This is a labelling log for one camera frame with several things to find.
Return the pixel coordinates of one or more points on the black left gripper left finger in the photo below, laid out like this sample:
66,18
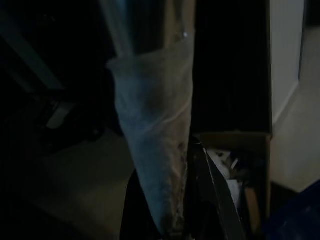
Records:
130,212

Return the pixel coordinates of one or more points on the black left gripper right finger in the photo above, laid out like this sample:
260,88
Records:
212,195

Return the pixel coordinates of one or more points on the brown cardboard box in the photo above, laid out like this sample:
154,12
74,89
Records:
265,160

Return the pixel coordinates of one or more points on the blue dustpan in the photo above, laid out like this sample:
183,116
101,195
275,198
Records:
297,215

